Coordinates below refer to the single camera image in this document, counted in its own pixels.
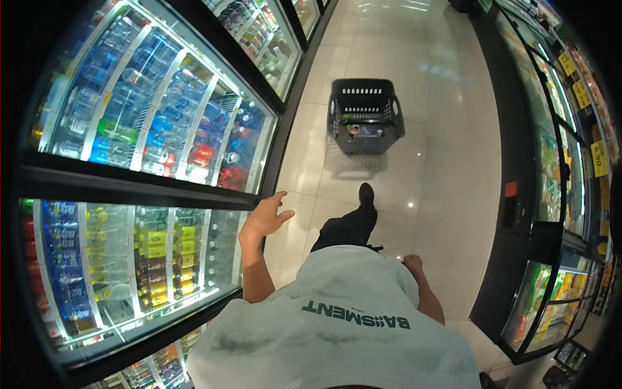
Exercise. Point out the person's left hand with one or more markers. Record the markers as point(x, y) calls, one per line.
point(262, 218)

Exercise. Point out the person's right hand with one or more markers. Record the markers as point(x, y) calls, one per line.
point(413, 263)

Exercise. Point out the person's left index finger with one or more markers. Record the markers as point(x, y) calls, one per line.
point(279, 196)

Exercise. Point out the person's left thumb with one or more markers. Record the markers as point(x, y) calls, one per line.
point(285, 216)

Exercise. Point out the person's legs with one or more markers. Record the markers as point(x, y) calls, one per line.
point(347, 226)

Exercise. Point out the black plastic shopping basket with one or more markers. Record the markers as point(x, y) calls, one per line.
point(365, 119)

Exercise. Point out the person's body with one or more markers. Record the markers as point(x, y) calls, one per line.
point(335, 330)

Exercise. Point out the glass door drinks fridge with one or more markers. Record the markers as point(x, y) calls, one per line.
point(146, 146)

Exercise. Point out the black glass door food fridge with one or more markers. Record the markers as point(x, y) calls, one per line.
point(544, 170)

